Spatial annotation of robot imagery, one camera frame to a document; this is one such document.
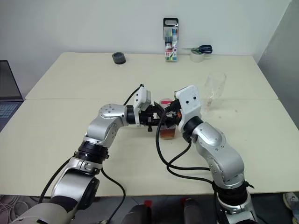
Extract white floor cable bundle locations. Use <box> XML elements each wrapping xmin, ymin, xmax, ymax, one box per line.
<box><xmin>0</xmin><ymin>194</ymin><xmax>31</xmax><ymax>220</ymax></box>

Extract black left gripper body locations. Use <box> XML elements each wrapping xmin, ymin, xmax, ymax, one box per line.
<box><xmin>139</xmin><ymin>105</ymin><xmax>157</xmax><ymax>133</ymax></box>

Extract blue handled scissors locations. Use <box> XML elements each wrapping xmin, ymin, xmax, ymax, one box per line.
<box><xmin>181</xmin><ymin>44</ymin><xmax>214</xmax><ymax>55</ymax></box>

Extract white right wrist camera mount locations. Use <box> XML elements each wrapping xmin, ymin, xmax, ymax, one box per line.
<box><xmin>175</xmin><ymin>85</ymin><xmax>203</xmax><ymax>132</ymax></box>

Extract clear wine glass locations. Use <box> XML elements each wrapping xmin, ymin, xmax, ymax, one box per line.
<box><xmin>202</xmin><ymin>71</ymin><xmax>228</xmax><ymax>118</ymax></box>

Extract dark rounded shape red tip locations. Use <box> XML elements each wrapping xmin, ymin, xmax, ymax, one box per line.
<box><xmin>121</xmin><ymin>200</ymin><xmax>153</xmax><ymax>224</ymax></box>
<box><xmin>180</xmin><ymin>197</ymin><xmax>207</xmax><ymax>224</ymax></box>

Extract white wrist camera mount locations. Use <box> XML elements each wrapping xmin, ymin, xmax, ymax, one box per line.
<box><xmin>175</xmin><ymin>85</ymin><xmax>203</xmax><ymax>132</ymax></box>
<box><xmin>134</xmin><ymin>87</ymin><xmax>153</xmax><ymax>112</ymax></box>

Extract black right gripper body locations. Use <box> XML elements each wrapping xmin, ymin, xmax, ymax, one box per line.
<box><xmin>164</xmin><ymin>99</ymin><xmax>182</xmax><ymax>126</ymax></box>

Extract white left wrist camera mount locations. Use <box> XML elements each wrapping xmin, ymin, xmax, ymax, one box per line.
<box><xmin>134</xmin><ymin>87</ymin><xmax>153</xmax><ymax>112</ymax></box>

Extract white tape roll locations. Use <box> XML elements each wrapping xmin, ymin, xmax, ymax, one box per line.
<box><xmin>189</xmin><ymin>49</ymin><xmax>206</xmax><ymax>63</ymax></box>

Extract marker pen pack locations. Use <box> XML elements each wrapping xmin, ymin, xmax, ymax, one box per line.
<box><xmin>163</xmin><ymin>17</ymin><xmax>180</xmax><ymax>63</ymax></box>

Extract grey sneaker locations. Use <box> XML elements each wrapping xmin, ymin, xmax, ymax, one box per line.
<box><xmin>283</xmin><ymin>192</ymin><xmax>299</xmax><ymax>209</ymax></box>

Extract dark laptop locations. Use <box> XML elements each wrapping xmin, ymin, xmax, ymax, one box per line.
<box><xmin>0</xmin><ymin>60</ymin><xmax>24</xmax><ymax>132</ymax></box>

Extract clear bottle with brown drink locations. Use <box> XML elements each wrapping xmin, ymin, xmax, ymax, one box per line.
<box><xmin>158</xmin><ymin>98</ymin><xmax>179</xmax><ymax>140</ymax></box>

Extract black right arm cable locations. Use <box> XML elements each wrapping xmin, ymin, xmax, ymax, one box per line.
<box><xmin>155</xmin><ymin>112</ymin><xmax>221</xmax><ymax>195</ymax></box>

